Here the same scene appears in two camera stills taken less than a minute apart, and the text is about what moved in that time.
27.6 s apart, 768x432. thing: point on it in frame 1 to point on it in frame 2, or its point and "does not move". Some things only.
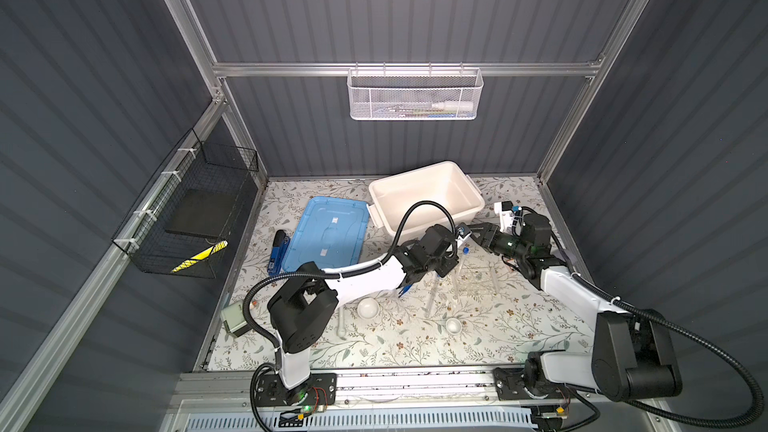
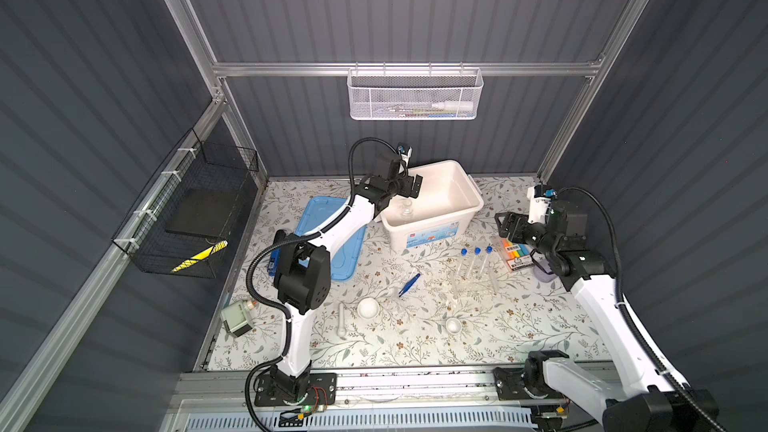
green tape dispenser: (233, 319) does not move
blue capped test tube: (431, 295) to (475, 264)
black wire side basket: (184, 220) does not move
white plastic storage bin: (391, 199) does not move
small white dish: (453, 326) does not move
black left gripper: (451, 262) to (405, 182)
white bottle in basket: (454, 106) does not move
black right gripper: (490, 233) to (519, 221)
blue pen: (404, 289) does not move
